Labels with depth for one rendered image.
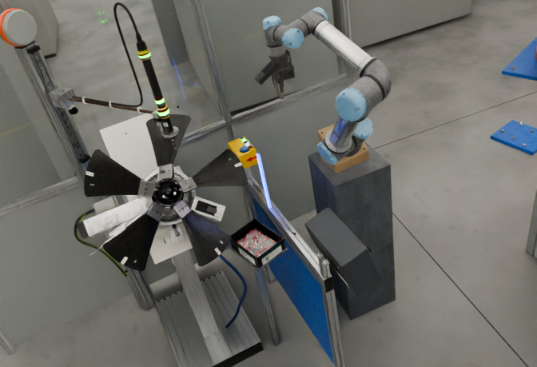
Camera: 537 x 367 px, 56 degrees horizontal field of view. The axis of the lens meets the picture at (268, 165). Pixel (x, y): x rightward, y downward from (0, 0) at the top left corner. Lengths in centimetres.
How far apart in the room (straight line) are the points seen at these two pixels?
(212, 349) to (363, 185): 128
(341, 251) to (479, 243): 189
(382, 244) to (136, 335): 160
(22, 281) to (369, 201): 204
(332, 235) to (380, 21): 442
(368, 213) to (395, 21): 380
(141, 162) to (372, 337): 158
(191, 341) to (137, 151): 119
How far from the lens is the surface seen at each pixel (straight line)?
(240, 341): 306
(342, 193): 244
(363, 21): 591
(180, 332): 318
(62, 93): 251
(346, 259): 173
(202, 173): 231
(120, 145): 254
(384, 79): 192
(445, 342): 305
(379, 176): 250
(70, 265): 332
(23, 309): 350
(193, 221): 227
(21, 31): 251
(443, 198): 385
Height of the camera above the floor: 250
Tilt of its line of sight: 35 degrees down
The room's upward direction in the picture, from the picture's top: 12 degrees counter-clockwise
